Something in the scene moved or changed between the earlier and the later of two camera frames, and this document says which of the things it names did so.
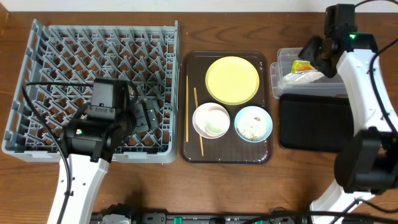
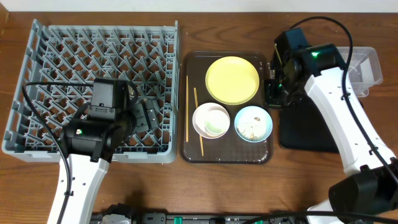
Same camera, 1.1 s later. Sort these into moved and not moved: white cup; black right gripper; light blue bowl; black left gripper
Moved: black right gripper
Not moved: light blue bowl; black left gripper; white cup
